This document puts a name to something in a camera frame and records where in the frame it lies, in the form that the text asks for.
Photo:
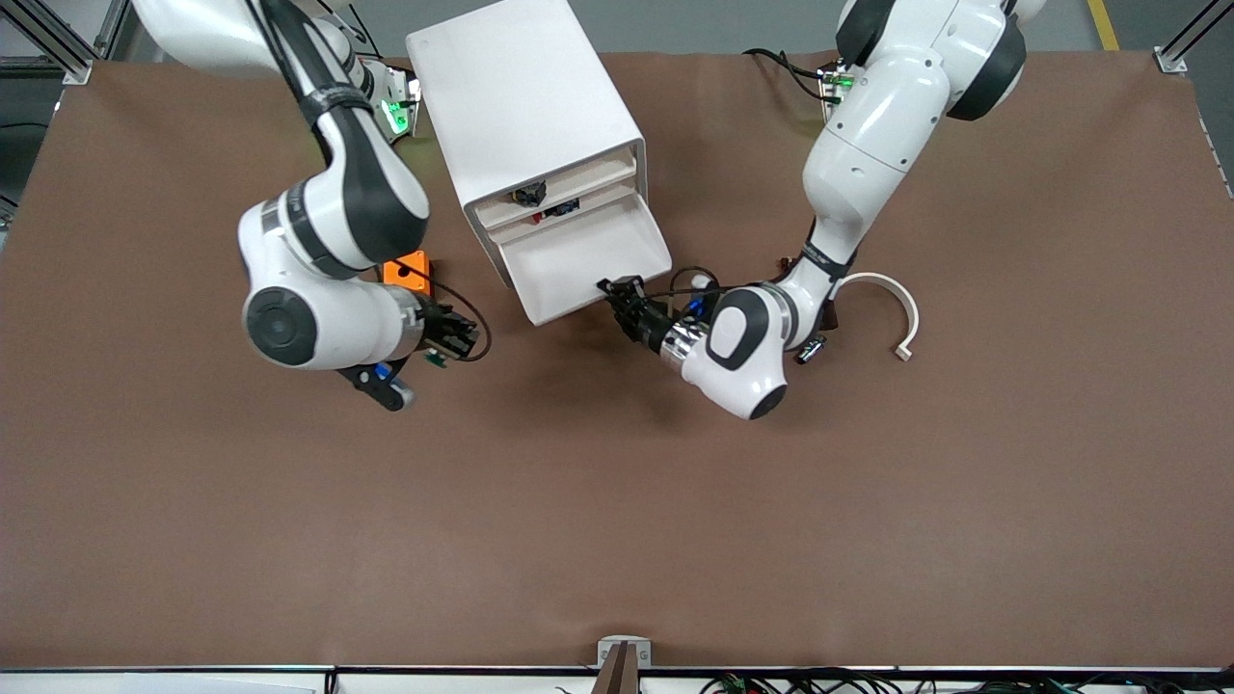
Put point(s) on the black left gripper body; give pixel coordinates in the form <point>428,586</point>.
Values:
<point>652,327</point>

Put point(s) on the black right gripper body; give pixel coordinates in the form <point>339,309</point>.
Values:
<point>442,327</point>

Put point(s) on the green push button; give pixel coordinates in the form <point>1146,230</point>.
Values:
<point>436,360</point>

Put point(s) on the white plastic drawer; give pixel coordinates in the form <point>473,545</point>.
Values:
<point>578,260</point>
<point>598,176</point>
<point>603,196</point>

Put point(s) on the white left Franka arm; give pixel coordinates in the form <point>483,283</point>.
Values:
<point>868,145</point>

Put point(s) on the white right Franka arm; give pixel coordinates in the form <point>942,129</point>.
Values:
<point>318,328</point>

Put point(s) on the red and black button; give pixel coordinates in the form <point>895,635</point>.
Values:
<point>559,207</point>

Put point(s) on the white drawer cabinet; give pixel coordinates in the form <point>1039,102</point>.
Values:
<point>521,87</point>

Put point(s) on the silver metal tee fitting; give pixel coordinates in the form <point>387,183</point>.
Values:
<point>810,353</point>

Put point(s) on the dark brown plastic block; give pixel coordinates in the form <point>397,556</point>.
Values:
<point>833,316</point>

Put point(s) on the orange button enclosure box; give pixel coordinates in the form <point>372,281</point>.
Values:
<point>413,260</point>

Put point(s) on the black switch part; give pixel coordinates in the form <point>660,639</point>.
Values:
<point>528,194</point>

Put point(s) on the grey mount bracket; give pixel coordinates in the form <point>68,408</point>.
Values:
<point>607,648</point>

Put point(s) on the brown mount bar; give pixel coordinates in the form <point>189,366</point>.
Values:
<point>619,675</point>

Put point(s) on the aluminium frame strut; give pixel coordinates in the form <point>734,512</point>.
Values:
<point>75,66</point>
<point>1171,60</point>
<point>111,29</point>

